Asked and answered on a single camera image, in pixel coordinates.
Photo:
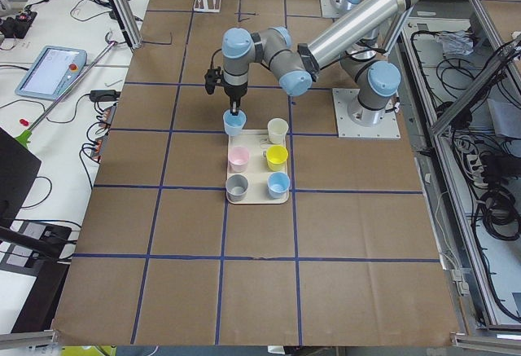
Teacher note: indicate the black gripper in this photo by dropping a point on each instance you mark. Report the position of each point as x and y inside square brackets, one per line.
[234, 94]

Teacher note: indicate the light blue cup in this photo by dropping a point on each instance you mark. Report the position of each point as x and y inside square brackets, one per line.
[233, 124]

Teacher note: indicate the cream white cup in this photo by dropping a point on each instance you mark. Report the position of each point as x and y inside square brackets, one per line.
[277, 130]

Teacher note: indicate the pink cup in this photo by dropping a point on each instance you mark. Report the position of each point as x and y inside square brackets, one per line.
[238, 159]

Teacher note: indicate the yellow cup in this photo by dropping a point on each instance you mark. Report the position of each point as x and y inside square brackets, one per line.
[276, 157]

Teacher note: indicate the grey cup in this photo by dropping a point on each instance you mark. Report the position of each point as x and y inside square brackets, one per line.
[236, 188]

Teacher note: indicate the cream serving tray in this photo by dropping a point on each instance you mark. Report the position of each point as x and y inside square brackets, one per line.
[257, 171]

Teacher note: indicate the black power adapter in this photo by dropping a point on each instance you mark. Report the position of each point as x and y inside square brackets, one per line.
[104, 95]

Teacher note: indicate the teach pendant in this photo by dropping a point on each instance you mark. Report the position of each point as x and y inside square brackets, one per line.
[54, 69]

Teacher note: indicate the reacher grabber tool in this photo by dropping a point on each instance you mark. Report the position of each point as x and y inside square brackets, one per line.
[23, 138]

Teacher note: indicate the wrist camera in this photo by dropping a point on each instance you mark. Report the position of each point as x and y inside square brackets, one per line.
[212, 79]

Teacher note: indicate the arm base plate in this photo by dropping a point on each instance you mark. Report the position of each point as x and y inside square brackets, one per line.
[332, 9]
[355, 121]

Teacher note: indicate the aluminium frame post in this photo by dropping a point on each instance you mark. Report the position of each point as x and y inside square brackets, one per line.
[128, 25]

